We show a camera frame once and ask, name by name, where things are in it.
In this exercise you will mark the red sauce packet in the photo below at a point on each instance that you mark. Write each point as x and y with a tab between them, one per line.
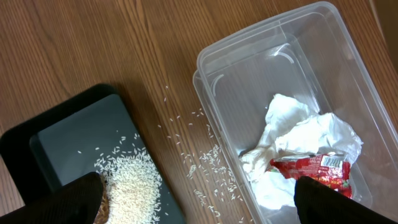
330	170

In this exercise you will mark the white napkin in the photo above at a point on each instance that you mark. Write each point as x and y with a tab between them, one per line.
293	128

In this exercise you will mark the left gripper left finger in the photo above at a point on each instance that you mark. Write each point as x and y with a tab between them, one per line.
76	202

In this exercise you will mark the clear plastic waste bin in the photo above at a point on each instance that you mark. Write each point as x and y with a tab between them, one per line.
306	53

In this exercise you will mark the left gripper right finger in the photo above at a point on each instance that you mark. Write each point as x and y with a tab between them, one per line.
319	204

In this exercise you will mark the pile of white rice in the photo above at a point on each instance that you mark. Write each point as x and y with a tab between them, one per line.
135	188

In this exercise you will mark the brown food scrap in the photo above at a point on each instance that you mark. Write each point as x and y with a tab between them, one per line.
103	212

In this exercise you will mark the black rectangular tray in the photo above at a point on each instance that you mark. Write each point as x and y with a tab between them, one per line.
41	153

